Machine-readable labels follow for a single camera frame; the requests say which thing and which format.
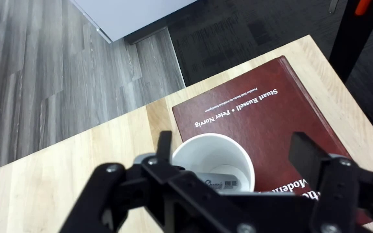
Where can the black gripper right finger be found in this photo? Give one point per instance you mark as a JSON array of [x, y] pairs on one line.
[[340, 185]]

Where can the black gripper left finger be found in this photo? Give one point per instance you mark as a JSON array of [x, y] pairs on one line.
[[110, 194]]

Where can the dark red hardcover book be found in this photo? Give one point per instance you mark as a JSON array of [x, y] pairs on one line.
[[260, 120]]

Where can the black stand with orange clamps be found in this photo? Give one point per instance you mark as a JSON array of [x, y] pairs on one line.
[[350, 39]]

